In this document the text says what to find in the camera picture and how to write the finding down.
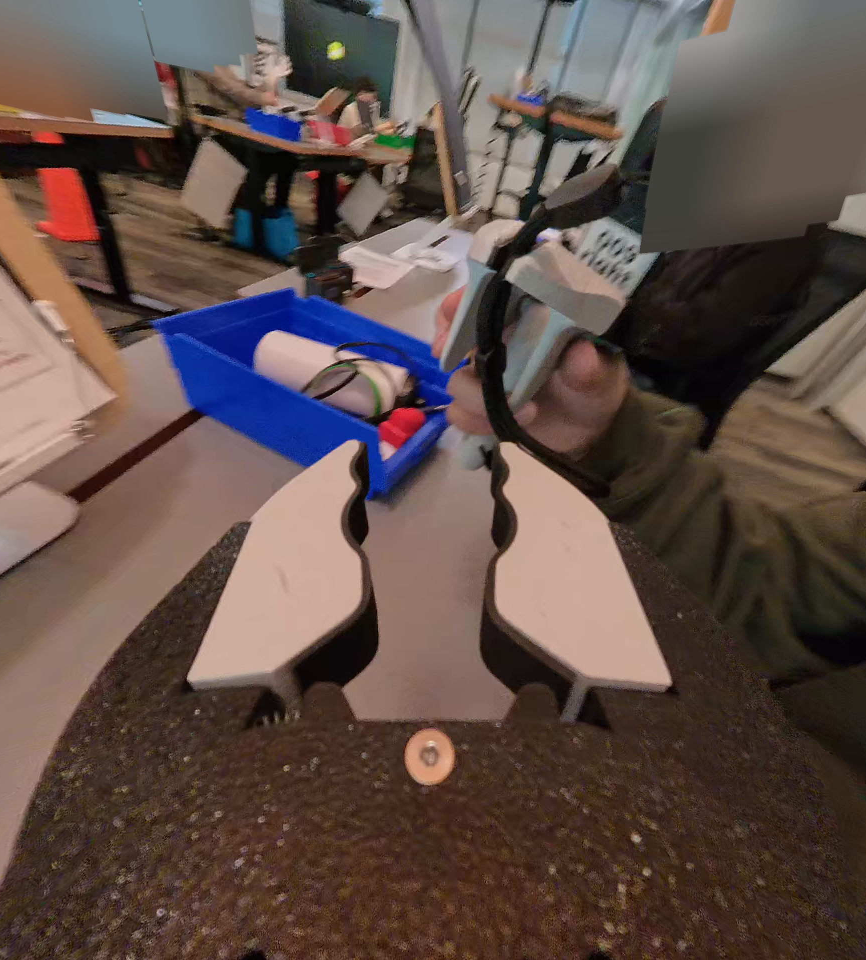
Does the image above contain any blue plastic bin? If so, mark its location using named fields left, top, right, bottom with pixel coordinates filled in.
left=152, top=287, right=473, bottom=501

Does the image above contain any wooden standing desk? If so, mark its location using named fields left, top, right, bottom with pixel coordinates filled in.
left=487, top=91, right=623, bottom=220

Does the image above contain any green tape roll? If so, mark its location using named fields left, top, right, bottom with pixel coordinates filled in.
left=299, top=358, right=404, bottom=421

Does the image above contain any black tilted board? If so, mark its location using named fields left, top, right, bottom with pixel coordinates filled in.
left=405, top=0, right=473, bottom=192

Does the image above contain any wall television screen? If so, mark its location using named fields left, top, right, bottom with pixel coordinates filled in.
left=283, top=0, right=401, bottom=99

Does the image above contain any grey hanging panel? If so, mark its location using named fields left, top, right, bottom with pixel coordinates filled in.
left=179, top=137, right=250, bottom=231
left=335, top=171, right=392, bottom=239

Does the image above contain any printed paper sheet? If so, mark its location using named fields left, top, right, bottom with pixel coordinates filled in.
left=337, top=241, right=437, bottom=291

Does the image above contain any blue bag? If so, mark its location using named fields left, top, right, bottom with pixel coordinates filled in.
left=232, top=207, right=300, bottom=261

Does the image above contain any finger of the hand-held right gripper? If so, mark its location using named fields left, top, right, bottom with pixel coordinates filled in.
left=502, top=296, right=582, bottom=411
left=439, top=257, right=497, bottom=374

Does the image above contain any orange traffic cone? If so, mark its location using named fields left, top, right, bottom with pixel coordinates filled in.
left=32, top=131, right=101, bottom=243

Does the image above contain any black cable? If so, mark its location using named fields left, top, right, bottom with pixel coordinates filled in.
left=470, top=165, right=623, bottom=498

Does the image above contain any red capped item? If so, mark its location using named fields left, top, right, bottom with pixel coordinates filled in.
left=377, top=407, right=428, bottom=462

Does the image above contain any white paper roll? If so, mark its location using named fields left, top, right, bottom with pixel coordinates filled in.
left=253, top=330, right=413, bottom=419

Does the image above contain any white stand base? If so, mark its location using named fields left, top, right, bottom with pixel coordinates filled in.
left=0, top=480, right=81, bottom=610

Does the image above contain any white desk item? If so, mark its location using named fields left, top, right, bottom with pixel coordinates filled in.
left=409, top=217, right=479, bottom=273

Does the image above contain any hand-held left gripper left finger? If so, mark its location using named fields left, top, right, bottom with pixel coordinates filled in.
left=186, top=438, right=381, bottom=695

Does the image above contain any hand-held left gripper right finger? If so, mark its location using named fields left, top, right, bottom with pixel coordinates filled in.
left=480, top=441, right=675, bottom=724

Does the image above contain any person's right hand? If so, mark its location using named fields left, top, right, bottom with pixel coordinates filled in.
left=433, top=288, right=630, bottom=460

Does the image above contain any person's right forearm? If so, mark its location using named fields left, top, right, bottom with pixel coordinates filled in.
left=575, top=388, right=866, bottom=680

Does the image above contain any black battery charger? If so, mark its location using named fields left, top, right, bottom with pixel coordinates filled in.
left=300, top=257, right=356, bottom=303

